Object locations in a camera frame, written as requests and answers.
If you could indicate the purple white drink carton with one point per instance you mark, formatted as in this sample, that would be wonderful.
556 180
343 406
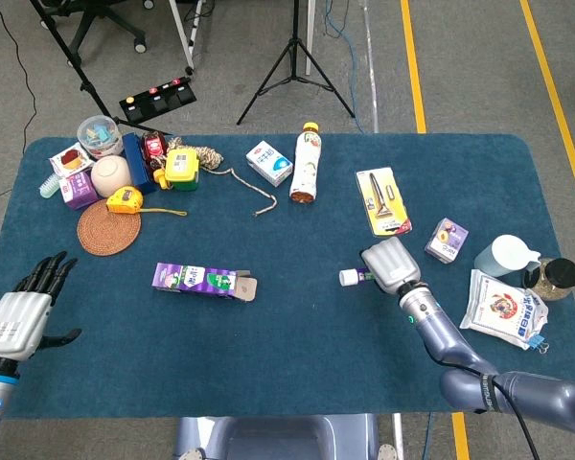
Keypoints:
79 190

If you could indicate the yellow capped drink bottle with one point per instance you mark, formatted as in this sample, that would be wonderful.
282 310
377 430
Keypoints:
306 163

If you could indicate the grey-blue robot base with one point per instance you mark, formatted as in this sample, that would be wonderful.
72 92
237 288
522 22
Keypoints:
278 438

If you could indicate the white red pudding pack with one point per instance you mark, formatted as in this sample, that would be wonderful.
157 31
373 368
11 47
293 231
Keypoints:
69 160

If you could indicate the dark blue rectangular box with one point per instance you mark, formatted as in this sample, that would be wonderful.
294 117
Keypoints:
136 163

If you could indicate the black office chair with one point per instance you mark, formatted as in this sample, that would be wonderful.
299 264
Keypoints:
100 19

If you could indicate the yellow green lidded container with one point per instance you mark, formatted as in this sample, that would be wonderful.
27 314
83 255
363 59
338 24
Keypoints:
182 167

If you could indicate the blue binder clip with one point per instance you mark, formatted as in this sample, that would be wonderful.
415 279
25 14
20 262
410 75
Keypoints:
536 342

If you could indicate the small yellow plastic toy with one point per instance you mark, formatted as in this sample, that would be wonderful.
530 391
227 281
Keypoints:
160 178

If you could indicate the black slanted light stand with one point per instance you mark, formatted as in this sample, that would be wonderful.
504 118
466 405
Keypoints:
84 87

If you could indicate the yellow razor blister pack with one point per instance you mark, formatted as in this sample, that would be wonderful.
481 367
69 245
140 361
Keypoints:
383 201

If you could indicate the white blue milk carton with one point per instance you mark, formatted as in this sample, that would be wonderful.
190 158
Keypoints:
268 163

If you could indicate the dark blue carpet mat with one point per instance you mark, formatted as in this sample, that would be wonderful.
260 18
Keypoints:
287 354

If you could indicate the purple white toothpaste tube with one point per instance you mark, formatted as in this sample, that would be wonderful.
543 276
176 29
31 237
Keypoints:
349 277

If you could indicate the yellow tape measure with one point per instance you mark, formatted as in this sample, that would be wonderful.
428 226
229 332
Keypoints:
124 200

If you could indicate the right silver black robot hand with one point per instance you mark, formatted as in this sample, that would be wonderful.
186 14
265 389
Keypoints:
390 266

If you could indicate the beige round bowl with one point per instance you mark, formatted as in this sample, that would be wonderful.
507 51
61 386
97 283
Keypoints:
110 176

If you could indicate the glass jar black lid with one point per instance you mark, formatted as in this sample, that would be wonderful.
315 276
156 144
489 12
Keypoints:
556 278

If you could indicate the white lidded cup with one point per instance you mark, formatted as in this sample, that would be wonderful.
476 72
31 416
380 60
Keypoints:
503 256

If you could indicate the white metal frame leg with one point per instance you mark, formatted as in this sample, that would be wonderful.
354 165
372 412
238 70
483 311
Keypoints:
184 38

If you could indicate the clear tub with clips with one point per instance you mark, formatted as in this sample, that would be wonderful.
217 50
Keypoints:
98 139

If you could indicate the black foot pedal board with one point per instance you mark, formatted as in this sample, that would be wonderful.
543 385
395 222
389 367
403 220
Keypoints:
158 98

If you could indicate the purple fruit print box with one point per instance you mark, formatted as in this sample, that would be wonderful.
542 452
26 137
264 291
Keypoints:
445 239

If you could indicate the white rice bag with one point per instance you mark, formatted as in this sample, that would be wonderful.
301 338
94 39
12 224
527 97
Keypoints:
498 302

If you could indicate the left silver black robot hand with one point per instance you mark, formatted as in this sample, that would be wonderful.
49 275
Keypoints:
16 321

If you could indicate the black camera tripod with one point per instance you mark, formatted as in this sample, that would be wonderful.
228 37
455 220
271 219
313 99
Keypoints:
294 48

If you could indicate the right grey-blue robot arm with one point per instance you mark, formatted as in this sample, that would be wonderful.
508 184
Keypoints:
436 330

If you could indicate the round woven brown coaster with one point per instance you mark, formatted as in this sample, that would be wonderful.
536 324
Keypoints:
105 235

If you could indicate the purple green toothpaste box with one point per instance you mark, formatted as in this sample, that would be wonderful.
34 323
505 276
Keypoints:
191 279

